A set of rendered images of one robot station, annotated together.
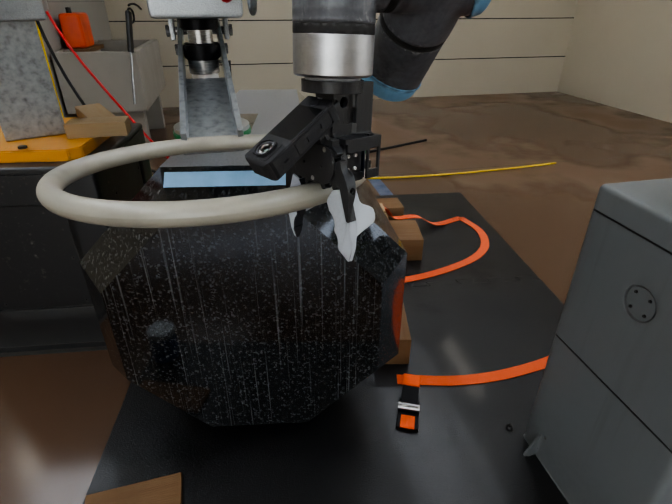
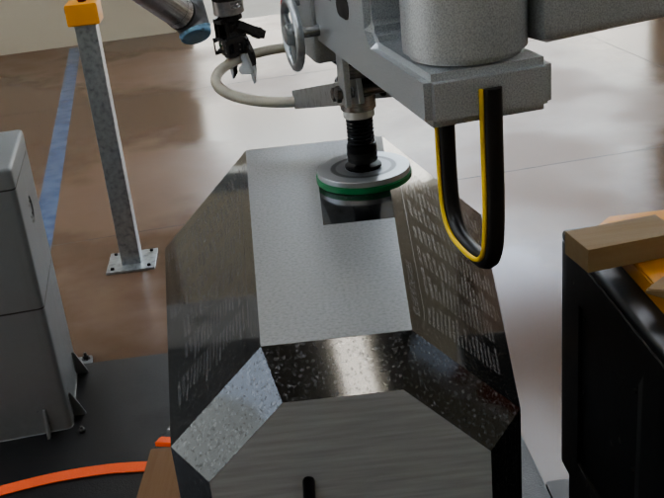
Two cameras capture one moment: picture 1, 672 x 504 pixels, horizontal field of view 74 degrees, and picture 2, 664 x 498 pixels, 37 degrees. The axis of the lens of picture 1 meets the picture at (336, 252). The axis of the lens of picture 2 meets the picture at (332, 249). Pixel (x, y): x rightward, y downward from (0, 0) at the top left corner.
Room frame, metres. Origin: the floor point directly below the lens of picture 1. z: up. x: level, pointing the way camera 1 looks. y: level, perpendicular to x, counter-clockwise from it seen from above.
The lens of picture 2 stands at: (3.44, 0.37, 1.65)
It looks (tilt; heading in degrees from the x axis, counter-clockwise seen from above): 24 degrees down; 183
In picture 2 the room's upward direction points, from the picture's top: 6 degrees counter-clockwise
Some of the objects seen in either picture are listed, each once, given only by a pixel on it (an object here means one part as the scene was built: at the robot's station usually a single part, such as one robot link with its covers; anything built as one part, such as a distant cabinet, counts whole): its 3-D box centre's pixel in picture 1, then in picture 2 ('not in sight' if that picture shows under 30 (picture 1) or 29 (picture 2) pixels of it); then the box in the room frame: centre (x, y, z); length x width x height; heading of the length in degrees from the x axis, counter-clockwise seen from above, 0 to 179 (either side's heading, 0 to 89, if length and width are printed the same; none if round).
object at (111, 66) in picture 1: (123, 95); not in sight; (4.42, 2.00, 0.43); 1.30 x 0.62 x 0.86; 12
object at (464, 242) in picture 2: not in sight; (467, 169); (1.95, 0.53, 1.10); 0.23 x 0.03 x 0.32; 15
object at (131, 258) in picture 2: not in sight; (108, 138); (-0.28, -0.64, 0.54); 0.20 x 0.20 x 1.09; 6
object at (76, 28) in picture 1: (78, 29); not in sight; (4.26, 2.18, 1.00); 0.50 x 0.22 x 0.33; 12
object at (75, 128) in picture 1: (99, 127); (622, 242); (1.65, 0.86, 0.81); 0.20 x 0.10 x 0.05; 104
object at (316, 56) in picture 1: (331, 58); (228, 7); (0.55, 0.01, 1.15); 0.10 x 0.09 x 0.05; 44
